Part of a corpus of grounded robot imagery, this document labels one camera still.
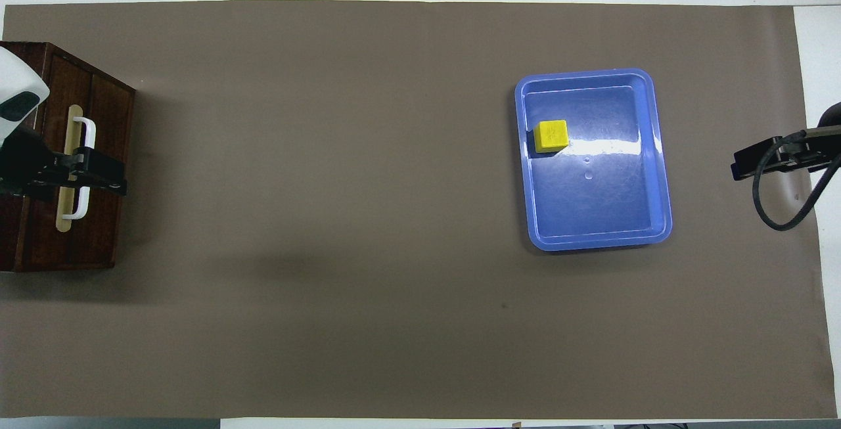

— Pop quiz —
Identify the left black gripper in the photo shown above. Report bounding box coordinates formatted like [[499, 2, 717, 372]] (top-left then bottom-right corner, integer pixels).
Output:
[[0, 127, 128, 197]]

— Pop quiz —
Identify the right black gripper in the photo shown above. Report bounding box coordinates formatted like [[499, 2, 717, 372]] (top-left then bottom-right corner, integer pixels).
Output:
[[730, 128, 841, 182]]

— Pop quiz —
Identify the white drawer handle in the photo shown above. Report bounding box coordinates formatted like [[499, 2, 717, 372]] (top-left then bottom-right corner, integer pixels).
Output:
[[62, 116, 97, 221]]

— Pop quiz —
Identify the blue plastic tray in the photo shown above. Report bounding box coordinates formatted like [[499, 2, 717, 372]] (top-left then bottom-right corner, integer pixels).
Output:
[[514, 68, 673, 252]]

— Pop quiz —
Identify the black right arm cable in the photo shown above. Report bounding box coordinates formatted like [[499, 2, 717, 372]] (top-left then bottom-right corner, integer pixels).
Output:
[[752, 125, 841, 232]]

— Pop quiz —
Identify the brown table mat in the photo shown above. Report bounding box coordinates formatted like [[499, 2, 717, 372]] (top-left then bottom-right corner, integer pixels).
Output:
[[0, 0, 839, 420]]

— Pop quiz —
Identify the yellow cube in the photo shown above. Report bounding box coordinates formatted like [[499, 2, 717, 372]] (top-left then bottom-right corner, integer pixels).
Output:
[[532, 118, 570, 154]]

